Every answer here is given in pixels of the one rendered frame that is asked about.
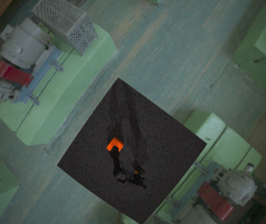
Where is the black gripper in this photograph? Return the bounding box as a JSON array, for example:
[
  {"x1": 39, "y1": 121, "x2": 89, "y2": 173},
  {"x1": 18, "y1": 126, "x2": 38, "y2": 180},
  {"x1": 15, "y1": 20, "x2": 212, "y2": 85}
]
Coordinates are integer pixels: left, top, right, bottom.
[{"x1": 130, "y1": 168, "x2": 145, "y2": 180}]

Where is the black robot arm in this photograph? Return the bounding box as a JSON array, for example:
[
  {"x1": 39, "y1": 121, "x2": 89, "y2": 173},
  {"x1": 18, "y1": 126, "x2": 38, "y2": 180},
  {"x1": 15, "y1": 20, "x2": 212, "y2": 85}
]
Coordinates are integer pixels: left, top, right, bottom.
[{"x1": 109, "y1": 145, "x2": 147, "y2": 191}]

